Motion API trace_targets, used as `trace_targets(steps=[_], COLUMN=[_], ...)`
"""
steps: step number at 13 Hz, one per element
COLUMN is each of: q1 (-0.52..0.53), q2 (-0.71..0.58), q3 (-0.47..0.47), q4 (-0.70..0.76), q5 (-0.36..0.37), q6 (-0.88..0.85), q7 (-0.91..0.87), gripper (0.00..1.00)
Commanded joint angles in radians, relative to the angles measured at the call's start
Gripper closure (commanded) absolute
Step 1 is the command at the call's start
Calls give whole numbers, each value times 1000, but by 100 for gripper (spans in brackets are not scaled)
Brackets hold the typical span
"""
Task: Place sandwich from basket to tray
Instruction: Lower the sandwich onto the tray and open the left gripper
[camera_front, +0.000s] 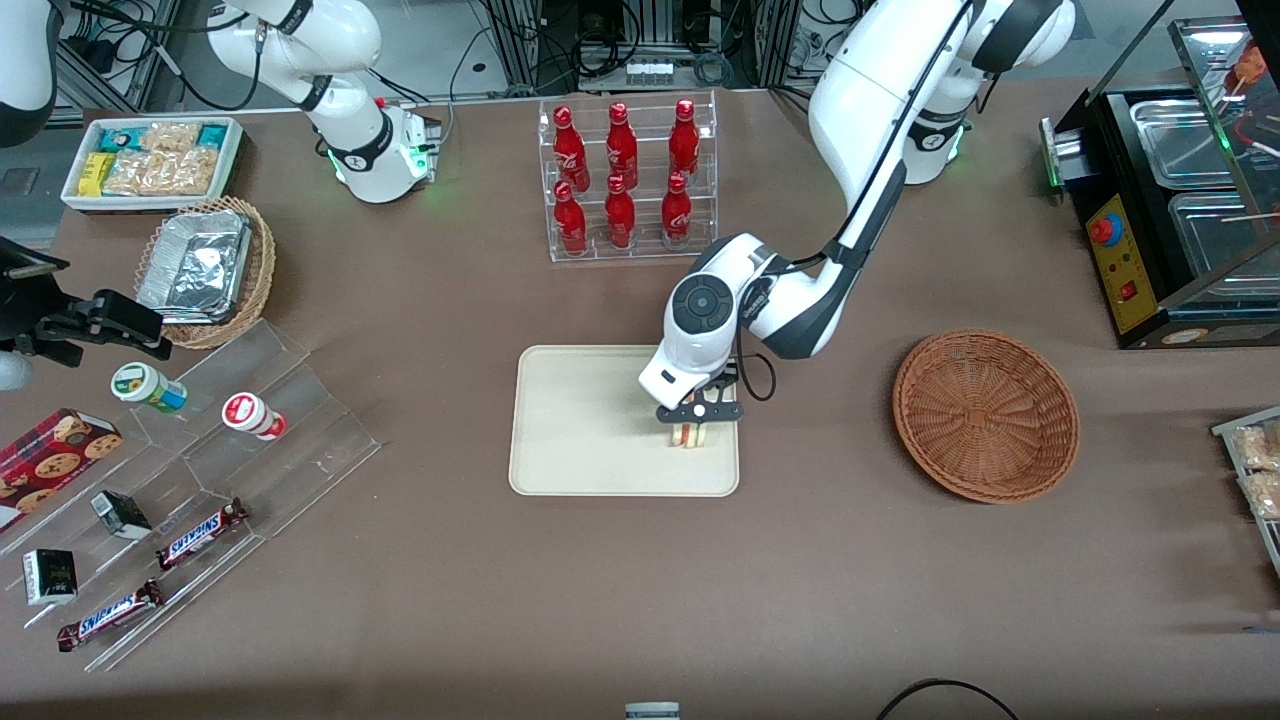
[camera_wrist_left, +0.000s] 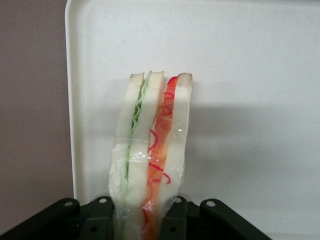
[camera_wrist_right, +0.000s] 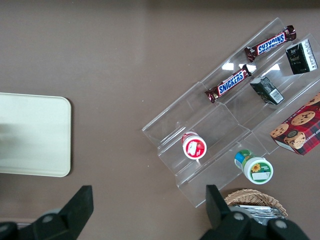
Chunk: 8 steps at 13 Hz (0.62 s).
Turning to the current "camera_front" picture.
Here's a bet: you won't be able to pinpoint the steel warmer pan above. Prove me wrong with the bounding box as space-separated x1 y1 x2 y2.
1130 98 1241 191
1168 192 1280 283

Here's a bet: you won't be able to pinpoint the green label yogurt cup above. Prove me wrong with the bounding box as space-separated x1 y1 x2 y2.
111 362 188 414

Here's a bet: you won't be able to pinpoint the clear acrylic stepped display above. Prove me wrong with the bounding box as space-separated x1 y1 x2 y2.
0 318 382 673

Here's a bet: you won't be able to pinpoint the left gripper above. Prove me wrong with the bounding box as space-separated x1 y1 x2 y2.
639 345 747 426

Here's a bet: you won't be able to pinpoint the brown Snickers bar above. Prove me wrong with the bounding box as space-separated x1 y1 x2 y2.
156 498 249 571
57 580 164 653

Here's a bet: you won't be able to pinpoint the red label yogurt cup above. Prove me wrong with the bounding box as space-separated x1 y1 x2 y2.
222 392 287 442

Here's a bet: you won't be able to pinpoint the white plastic snack bin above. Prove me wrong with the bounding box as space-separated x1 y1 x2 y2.
62 117 244 213

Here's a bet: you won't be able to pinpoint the black food warmer cabinet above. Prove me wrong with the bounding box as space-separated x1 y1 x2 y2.
1040 15 1280 351

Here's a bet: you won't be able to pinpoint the clear cracker bag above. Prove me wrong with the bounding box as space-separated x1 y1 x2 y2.
105 148 218 197
140 122 201 154

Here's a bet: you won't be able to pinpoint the aluminium foil containers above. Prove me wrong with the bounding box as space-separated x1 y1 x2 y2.
137 210 252 324

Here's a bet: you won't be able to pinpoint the brown round wicker basket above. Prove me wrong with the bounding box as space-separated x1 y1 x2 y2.
892 329 1081 504

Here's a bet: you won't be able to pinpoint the light oval wicker basket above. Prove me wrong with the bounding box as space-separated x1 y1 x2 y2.
135 197 276 350

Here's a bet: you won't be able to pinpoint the red cola bottle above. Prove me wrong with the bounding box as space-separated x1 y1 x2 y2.
669 99 700 181
553 107 591 193
661 172 693 251
606 102 639 191
553 181 588 257
604 174 637 249

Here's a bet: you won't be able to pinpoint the small black box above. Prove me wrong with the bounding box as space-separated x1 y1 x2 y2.
23 549 78 607
90 490 153 541

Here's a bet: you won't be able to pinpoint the clear acrylic bottle rack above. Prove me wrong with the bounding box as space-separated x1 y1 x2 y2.
538 90 719 264

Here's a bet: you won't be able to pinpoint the grey snack tray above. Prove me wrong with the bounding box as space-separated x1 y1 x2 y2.
1212 405 1280 581

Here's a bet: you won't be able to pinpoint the beige plastic tray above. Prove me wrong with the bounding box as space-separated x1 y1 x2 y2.
508 345 740 498

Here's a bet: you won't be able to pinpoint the red cookie box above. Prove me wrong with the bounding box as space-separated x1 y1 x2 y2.
0 408 123 534

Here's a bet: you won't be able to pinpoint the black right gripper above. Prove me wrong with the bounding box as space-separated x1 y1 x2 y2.
14 290 172 367

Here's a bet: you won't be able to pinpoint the clear pastry bag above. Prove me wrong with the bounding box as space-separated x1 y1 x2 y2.
1240 472 1280 521
1230 424 1280 472

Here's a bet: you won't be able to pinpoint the black floor cable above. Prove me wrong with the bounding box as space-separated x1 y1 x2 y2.
877 679 1021 720

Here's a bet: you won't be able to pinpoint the fried food skewer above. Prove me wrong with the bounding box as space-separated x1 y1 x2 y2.
1228 45 1271 96

